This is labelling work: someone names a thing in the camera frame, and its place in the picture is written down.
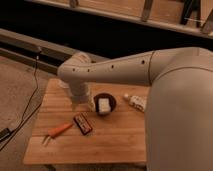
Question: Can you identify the black floor device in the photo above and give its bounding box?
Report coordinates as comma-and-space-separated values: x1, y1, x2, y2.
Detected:
0, 128, 12, 142

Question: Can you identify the white sponge block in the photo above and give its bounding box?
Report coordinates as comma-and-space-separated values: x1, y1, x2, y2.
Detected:
98, 98, 111, 115

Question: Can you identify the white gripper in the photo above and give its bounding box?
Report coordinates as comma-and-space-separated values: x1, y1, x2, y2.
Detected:
69, 82, 91, 111

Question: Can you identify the wooden table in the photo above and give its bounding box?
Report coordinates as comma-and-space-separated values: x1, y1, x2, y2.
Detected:
24, 79, 149, 165

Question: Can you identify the dark brown bowl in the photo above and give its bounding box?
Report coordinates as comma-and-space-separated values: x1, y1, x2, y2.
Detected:
94, 93, 116, 115

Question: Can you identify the black cable left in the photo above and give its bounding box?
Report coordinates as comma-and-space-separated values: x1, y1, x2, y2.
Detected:
0, 49, 43, 152

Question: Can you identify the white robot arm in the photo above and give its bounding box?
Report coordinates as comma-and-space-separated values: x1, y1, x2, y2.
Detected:
57, 47, 213, 171

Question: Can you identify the dark chocolate bar wrapper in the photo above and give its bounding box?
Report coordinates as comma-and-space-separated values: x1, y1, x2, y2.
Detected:
73, 114, 93, 135

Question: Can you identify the white plastic bottle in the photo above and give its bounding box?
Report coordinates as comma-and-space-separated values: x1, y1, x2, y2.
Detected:
123, 94, 146, 112

